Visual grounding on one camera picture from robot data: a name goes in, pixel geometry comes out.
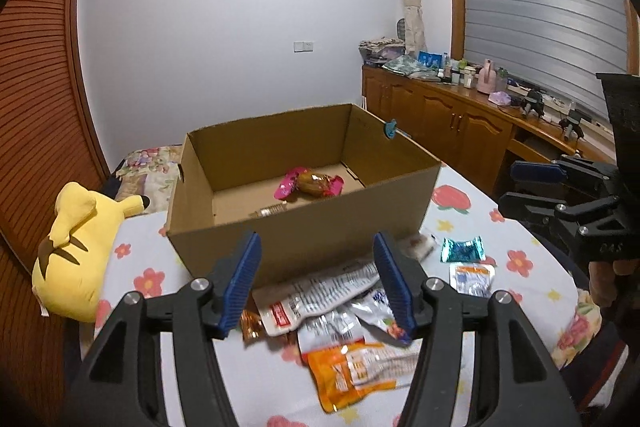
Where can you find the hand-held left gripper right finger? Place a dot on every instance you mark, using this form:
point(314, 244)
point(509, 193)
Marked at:
point(395, 277)

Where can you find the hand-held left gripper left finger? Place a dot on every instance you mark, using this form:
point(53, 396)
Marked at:
point(242, 277)

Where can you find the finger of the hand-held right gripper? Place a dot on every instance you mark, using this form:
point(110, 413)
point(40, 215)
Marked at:
point(535, 171)
point(530, 207)

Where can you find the clear blue printed snack bag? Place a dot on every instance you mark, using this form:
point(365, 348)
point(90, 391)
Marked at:
point(372, 307)

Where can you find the amber snack packet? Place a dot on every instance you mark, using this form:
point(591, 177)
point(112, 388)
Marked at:
point(252, 327)

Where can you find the brown cardboard box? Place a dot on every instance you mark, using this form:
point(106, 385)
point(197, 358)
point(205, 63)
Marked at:
point(300, 247)

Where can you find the long white snack packet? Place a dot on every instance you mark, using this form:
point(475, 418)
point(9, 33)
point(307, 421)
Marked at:
point(310, 297)

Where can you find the teal candy wrapper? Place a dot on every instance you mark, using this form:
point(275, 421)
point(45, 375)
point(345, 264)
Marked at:
point(462, 249)

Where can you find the orange snack packet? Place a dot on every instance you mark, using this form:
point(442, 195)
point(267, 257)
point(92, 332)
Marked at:
point(345, 372)

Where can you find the person's right hand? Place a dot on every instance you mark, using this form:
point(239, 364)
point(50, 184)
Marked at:
point(602, 282)

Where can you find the small white snack packet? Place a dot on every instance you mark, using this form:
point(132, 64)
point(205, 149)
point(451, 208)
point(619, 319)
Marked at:
point(417, 247)

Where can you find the black small device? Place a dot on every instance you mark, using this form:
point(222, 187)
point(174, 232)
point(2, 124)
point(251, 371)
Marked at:
point(572, 124)
point(532, 103)

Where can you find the white orange square packet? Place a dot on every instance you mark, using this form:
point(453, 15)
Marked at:
point(470, 279)

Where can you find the white floral bed sheet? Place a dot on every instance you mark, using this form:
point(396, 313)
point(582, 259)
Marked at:
point(145, 252)

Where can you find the wooden cabinet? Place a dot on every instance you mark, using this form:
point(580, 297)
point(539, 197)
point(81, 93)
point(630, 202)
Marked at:
point(450, 117)

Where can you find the pink candy wrapper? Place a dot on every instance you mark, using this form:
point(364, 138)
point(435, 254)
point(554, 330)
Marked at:
point(287, 184)

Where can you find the pink kettle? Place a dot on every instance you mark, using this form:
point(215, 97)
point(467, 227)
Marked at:
point(486, 79)

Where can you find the brown cake packet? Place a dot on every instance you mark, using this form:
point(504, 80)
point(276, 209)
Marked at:
point(315, 183)

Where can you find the group of small bottles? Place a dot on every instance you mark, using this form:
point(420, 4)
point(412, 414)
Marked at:
point(460, 74)

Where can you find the floral quilt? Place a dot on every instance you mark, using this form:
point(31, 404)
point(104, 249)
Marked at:
point(145, 177)

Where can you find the blue clip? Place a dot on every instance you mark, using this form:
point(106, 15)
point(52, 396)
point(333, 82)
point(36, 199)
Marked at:
point(390, 128)

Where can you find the blue box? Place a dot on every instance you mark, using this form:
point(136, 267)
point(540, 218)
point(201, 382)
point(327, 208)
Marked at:
point(431, 61)

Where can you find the grey window blinds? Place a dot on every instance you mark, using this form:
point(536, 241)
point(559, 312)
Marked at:
point(525, 7)

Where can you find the green patterned cloth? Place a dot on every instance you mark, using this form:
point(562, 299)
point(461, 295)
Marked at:
point(407, 66)

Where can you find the yellow plush toy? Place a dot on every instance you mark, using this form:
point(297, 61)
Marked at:
point(75, 257)

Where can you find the grey oval fan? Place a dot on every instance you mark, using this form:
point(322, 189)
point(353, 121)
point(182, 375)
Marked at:
point(401, 29)

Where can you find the stack of folded cloths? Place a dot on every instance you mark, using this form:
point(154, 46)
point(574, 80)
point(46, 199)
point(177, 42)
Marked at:
point(380, 49)

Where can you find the wooden louvered wardrobe door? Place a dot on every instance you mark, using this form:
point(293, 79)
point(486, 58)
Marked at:
point(40, 82)

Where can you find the white wall switch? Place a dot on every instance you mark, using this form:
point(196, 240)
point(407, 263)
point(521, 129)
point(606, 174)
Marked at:
point(303, 46)

